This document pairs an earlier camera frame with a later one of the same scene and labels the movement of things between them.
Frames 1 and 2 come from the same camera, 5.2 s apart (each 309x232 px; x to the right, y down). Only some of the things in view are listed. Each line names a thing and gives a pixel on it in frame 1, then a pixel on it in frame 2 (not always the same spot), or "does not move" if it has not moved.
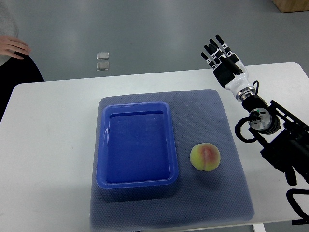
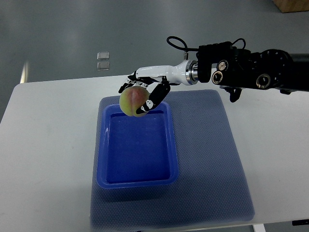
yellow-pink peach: [205, 156] -> [132, 98]
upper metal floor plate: [101, 56] does not move
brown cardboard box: [291, 6] does not move
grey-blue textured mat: [219, 195] does not move
